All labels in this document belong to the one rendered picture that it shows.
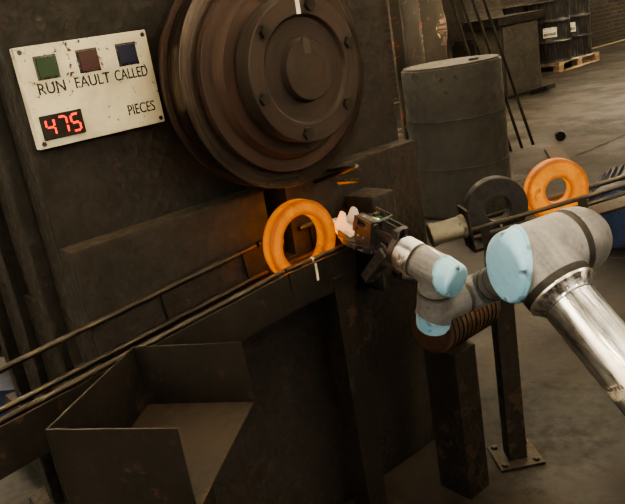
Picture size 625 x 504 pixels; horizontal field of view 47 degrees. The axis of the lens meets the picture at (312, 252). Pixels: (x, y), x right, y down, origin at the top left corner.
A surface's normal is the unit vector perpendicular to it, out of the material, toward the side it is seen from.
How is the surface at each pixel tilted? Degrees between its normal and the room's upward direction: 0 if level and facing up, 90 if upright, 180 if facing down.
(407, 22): 90
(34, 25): 90
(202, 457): 5
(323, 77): 90
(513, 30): 90
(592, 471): 0
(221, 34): 62
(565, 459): 0
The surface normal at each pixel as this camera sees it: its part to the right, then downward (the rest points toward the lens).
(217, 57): -0.39, 0.05
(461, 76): 0.00, 0.29
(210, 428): -0.18, -0.91
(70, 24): 0.65, 0.12
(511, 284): -0.93, 0.22
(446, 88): -0.30, 0.32
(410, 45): -0.75, 0.31
